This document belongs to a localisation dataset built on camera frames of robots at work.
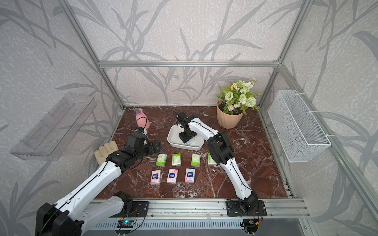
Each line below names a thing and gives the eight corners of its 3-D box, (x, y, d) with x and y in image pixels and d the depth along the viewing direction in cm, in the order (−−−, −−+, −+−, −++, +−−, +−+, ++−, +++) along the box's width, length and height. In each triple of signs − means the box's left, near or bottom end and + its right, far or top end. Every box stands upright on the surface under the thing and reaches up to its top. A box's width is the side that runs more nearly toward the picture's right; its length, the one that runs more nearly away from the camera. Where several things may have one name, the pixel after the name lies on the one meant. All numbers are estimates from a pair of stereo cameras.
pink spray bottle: (140, 129, 109) (131, 111, 94) (142, 125, 111) (133, 107, 96) (150, 129, 109) (142, 111, 94) (151, 125, 111) (144, 107, 96)
